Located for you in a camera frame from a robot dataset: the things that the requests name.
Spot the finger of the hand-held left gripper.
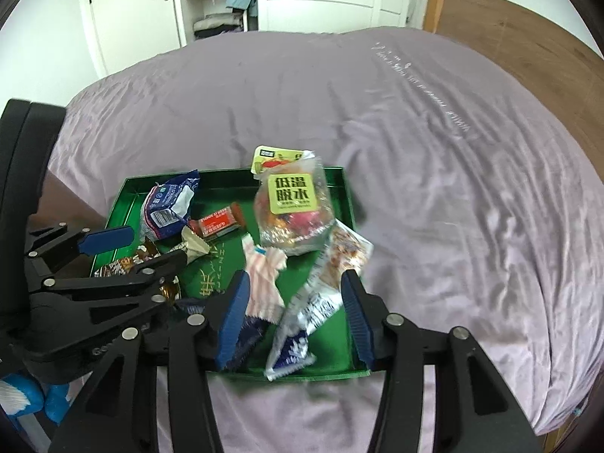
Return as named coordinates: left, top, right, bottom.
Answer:
left=26, top=224, right=135, bottom=285
left=40, top=250, right=190, bottom=322

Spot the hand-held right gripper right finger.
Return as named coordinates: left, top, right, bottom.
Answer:
left=341, top=269, right=543, bottom=453

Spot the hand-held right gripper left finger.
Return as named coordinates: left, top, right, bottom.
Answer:
left=47, top=270, right=252, bottom=453

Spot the dark blue snack packet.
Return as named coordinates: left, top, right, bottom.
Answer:
left=174, top=297, right=265, bottom=371

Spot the brown gold snack packet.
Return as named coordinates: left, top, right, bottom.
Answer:
left=92, top=238, right=182, bottom=303

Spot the pink striped white packet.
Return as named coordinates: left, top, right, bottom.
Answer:
left=242, top=233, right=288, bottom=326

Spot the cream wrapper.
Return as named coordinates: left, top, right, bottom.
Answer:
left=167, top=226, right=211, bottom=265

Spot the silver blue long packet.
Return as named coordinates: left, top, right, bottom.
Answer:
left=264, top=245, right=345, bottom=382

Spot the orange print clear packet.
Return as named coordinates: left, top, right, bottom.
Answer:
left=325, top=219, right=374, bottom=284

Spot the blue white snack packet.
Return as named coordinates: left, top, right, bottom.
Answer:
left=140, top=170, right=201, bottom=241

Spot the red snack bar packet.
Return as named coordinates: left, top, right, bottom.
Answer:
left=191, top=202, right=247, bottom=239

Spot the green tray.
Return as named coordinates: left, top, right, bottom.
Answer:
left=89, top=166, right=373, bottom=382

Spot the clear bag with yellow label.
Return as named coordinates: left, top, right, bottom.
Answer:
left=254, top=150, right=336, bottom=256

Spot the yellow white snack packet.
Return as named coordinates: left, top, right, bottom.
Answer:
left=250, top=145, right=305, bottom=175

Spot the blue white cloth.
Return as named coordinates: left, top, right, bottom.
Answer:
left=0, top=370, right=71, bottom=423

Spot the bed with purple sheet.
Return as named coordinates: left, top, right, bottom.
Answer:
left=47, top=26, right=604, bottom=453

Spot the white door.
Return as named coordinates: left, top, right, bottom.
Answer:
left=85, top=0, right=182, bottom=76

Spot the grey folded clothes stack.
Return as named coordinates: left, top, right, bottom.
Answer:
left=193, top=13, right=246, bottom=41

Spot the wooden headboard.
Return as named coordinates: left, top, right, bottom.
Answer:
left=422, top=0, right=604, bottom=171

